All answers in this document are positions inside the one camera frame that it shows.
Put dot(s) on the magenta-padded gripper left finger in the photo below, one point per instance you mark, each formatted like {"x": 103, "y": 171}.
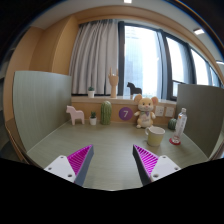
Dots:
{"x": 71, "y": 163}

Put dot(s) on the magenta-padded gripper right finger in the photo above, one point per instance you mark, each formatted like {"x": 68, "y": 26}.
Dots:
{"x": 155, "y": 165}

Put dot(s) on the clear plastic water bottle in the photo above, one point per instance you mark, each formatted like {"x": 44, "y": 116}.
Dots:
{"x": 180, "y": 125}

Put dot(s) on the white and yellow mug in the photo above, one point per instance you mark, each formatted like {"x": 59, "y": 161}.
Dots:
{"x": 155, "y": 136}

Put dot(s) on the flat round red coaster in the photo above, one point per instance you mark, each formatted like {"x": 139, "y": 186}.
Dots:
{"x": 172, "y": 142}

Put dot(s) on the small round green cactus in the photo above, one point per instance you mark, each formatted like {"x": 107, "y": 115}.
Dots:
{"x": 171, "y": 124}

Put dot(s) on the small plant in white pot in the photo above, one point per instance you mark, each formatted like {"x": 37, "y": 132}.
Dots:
{"x": 91, "y": 93}
{"x": 93, "y": 120}

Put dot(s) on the beige mouse plush toy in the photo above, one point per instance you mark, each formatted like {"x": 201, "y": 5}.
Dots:
{"x": 145, "y": 113}

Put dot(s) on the tall green ceramic cactus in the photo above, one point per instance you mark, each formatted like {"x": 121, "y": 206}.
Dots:
{"x": 106, "y": 113}

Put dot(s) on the grey-green desk partition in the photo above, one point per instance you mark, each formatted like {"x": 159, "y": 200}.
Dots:
{"x": 203, "y": 113}
{"x": 40, "y": 106}

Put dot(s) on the black horse figurine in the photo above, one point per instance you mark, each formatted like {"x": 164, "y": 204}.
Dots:
{"x": 134, "y": 89}

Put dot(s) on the wooden hand model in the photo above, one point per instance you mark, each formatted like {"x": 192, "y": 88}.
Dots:
{"x": 113, "y": 83}

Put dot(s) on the grey pleated curtain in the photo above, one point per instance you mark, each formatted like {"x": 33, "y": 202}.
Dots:
{"x": 93, "y": 56}

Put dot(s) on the ceiling lights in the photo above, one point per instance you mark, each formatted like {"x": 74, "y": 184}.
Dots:
{"x": 198, "y": 31}

